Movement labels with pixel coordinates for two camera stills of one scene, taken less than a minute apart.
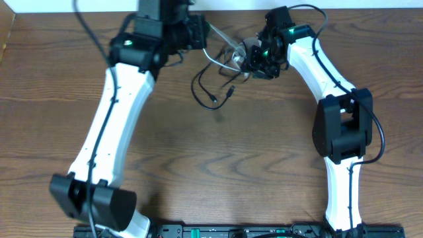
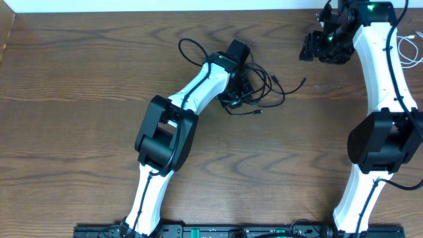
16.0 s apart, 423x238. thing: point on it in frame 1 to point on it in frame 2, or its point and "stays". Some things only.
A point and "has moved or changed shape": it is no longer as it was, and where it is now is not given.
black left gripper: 199,28 to 250,90
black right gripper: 252,63 to 312,48
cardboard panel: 6,16 stays
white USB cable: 228,41 to 406,38
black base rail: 358,231 stays
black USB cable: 212,59 has moved or changed shape
